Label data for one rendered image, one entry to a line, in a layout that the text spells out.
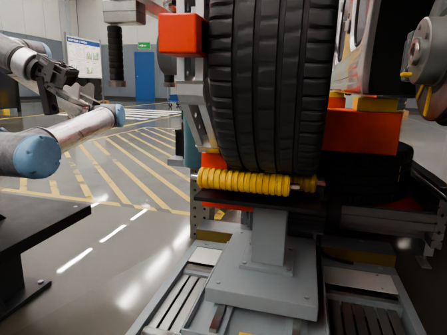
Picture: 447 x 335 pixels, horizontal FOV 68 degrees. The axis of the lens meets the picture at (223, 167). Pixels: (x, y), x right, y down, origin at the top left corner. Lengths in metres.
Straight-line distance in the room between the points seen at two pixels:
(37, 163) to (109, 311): 0.55
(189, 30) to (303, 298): 0.70
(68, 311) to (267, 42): 1.07
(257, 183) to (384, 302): 0.66
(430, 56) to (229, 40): 0.45
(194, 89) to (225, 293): 0.54
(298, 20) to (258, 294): 0.66
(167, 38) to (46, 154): 0.72
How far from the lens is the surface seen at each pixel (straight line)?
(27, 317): 1.36
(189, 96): 0.74
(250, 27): 0.65
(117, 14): 0.91
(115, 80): 0.91
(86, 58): 10.33
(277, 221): 0.99
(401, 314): 1.33
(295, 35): 0.64
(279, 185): 0.85
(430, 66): 0.88
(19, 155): 1.22
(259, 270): 1.03
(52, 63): 1.12
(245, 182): 0.86
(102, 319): 1.26
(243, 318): 0.99
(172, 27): 0.66
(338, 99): 3.28
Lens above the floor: 0.76
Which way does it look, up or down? 14 degrees down
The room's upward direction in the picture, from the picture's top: 2 degrees clockwise
